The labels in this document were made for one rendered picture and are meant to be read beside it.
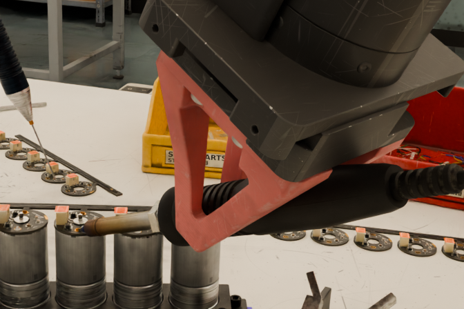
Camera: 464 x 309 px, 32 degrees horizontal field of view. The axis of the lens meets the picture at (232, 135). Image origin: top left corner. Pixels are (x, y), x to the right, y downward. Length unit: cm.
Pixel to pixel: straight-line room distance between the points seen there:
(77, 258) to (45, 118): 36
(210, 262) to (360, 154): 15
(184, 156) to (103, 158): 36
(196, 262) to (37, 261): 8
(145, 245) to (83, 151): 28
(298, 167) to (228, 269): 26
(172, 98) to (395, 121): 7
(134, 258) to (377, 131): 17
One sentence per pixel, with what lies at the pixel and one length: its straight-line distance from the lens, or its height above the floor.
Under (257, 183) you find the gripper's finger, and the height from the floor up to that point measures 89.
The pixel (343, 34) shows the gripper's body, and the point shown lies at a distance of 23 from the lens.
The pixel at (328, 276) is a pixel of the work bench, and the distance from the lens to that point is 48.
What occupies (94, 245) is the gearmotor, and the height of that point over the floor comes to 80.
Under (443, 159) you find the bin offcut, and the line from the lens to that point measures 68.
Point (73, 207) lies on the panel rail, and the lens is 41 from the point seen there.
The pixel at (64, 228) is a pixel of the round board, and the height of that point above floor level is 81.
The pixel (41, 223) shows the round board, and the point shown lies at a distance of 39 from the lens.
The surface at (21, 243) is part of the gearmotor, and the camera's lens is 39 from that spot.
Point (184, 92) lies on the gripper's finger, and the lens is 26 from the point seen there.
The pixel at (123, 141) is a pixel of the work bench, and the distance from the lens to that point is 68.
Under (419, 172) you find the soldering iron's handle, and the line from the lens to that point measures 25.
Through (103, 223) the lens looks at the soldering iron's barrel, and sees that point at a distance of 36.
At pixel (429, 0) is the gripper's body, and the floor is 95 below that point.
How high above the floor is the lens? 98
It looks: 20 degrees down
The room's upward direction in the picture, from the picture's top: 3 degrees clockwise
